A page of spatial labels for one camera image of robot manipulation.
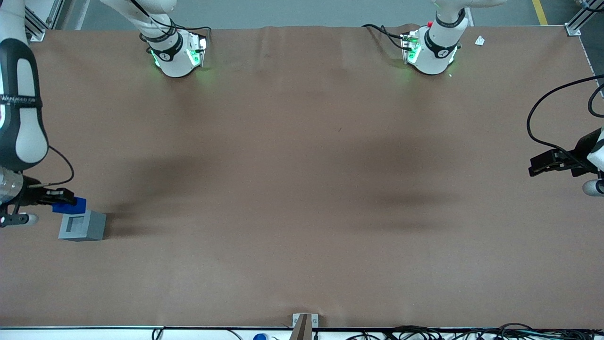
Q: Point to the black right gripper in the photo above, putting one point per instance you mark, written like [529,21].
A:
[33,196]

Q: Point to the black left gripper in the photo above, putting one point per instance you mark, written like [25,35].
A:
[583,154]

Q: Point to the blue plastic block part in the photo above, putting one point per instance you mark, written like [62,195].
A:
[75,209]

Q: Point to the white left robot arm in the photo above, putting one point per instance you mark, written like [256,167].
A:
[432,59]

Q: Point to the gray square base block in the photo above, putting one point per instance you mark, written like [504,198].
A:
[92,226]

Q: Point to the white paper scrap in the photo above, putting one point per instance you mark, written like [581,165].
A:
[480,40]

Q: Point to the blue round cap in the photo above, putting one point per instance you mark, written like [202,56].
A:
[260,336]

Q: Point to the brown table cover sheet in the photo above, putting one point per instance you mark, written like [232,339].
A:
[302,165]

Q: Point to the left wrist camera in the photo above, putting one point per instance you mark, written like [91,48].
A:
[592,187]

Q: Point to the aluminium frame post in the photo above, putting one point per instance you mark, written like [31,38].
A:
[40,23]
[579,21]

